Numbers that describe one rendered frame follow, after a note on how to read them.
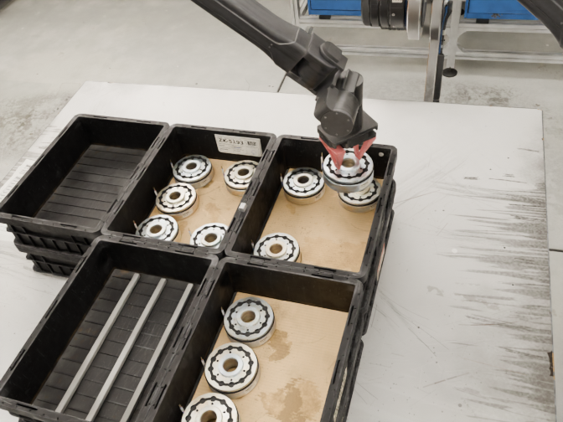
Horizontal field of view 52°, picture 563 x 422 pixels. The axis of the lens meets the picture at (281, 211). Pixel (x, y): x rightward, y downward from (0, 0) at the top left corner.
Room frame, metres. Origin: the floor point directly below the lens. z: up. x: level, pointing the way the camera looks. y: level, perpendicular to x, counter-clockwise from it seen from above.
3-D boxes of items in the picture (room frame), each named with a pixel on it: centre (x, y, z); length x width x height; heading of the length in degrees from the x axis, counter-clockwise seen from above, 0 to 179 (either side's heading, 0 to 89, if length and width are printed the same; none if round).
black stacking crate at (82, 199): (1.14, 0.47, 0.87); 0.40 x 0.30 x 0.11; 156
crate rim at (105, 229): (1.02, 0.19, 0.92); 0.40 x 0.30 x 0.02; 156
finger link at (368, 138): (0.86, -0.16, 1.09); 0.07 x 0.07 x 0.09; 22
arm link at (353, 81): (0.85, -0.15, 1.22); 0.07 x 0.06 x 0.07; 158
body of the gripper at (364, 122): (0.86, -0.15, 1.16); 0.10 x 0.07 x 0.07; 112
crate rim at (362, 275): (0.89, -0.08, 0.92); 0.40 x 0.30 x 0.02; 156
